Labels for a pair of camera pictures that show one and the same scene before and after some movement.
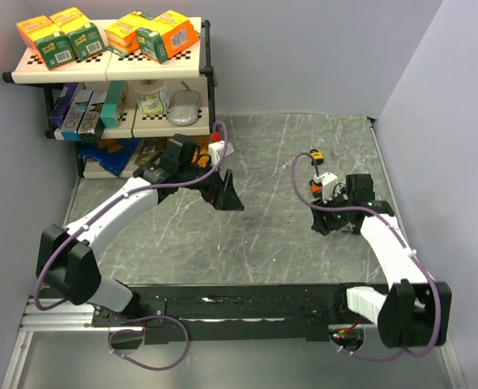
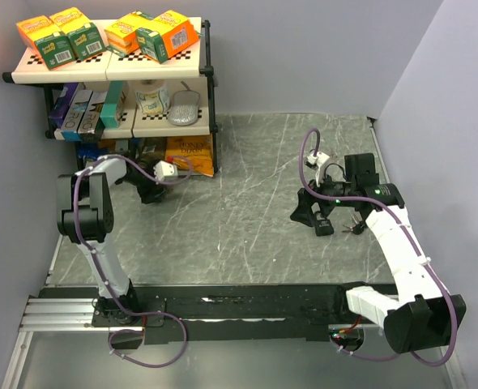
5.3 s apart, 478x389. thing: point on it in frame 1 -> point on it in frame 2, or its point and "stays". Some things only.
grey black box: [91, 127] stays
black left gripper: [225, 198] -> [148, 196]
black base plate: [318, 311] stays
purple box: [59, 110] stays
